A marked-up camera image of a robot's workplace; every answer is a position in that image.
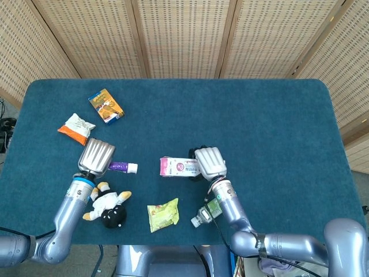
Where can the grey robot torso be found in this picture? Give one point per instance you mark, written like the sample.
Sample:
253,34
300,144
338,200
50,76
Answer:
173,261

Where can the purple and white tube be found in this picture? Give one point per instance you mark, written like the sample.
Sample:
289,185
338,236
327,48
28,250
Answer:
124,166

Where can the white pink toothpaste box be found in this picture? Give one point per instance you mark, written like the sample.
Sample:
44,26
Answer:
176,166

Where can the woven wooden folding screen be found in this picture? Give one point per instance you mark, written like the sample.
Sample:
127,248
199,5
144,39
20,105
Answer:
184,37

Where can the clear bottle green label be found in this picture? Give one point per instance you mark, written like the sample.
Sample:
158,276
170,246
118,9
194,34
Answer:
203,215

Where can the plush doll black head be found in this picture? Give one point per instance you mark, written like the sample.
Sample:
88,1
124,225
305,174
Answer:
111,207

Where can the blue felt table cover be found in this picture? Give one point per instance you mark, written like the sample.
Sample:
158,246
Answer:
187,121

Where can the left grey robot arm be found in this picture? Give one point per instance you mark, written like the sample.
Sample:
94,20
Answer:
69,213

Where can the orange white snack packet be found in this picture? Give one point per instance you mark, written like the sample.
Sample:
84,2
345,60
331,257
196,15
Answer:
76,128

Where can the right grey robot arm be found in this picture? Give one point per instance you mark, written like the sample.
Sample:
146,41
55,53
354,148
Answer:
230,207

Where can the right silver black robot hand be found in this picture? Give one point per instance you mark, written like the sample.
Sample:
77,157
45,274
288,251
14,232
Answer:
210,163

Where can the yellow green snack bag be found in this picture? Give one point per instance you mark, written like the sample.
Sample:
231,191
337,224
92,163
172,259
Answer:
162,215

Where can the purple cloth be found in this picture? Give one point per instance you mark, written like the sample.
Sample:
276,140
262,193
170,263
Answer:
271,268

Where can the orange blue snack box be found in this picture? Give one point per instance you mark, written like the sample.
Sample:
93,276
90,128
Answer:
106,106

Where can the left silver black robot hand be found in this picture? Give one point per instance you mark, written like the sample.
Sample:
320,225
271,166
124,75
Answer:
96,157

